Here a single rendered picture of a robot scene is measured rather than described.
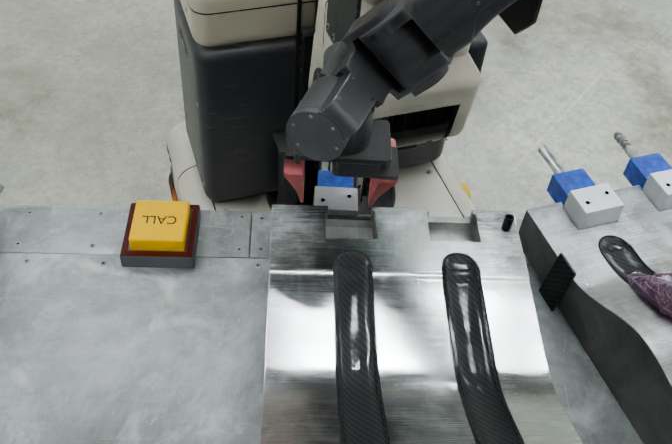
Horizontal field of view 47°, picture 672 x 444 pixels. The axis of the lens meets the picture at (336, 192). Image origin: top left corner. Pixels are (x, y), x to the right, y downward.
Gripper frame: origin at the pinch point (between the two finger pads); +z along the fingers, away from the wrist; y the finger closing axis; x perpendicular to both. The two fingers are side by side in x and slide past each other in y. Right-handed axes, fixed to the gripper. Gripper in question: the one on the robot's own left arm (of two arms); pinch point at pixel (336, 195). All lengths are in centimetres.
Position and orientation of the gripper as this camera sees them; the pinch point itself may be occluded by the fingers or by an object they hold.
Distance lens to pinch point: 88.8
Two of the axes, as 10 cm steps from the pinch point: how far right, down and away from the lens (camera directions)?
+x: 0.1, -7.2, 6.9
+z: -0.8, 6.9, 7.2
